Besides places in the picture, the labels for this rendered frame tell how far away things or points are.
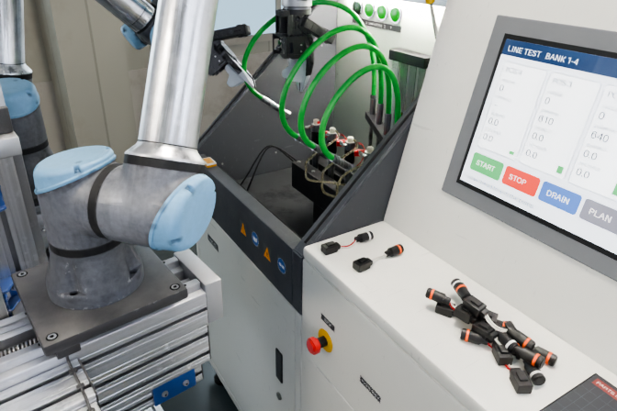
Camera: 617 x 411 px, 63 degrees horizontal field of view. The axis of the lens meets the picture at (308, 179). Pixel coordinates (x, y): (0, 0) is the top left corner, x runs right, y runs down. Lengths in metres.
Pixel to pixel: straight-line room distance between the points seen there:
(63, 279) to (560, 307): 0.79
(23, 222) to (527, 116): 0.92
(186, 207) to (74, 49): 1.99
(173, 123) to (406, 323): 0.50
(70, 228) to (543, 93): 0.78
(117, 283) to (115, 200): 0.17
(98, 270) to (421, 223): 0.64
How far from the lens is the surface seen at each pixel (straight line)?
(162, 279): 0.90
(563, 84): 0.93
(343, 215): 1.10
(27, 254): 1.08
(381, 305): 0.93
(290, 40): 1.27
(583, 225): 0.90
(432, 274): 1.02
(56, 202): 0.80
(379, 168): 1.11
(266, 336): 1.43
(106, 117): 2.74
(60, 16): 2.61
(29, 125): 1.27
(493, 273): 1.00
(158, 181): 0.72
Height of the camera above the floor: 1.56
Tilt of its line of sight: 25 degrees down
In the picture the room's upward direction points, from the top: 1 degrees clockwise
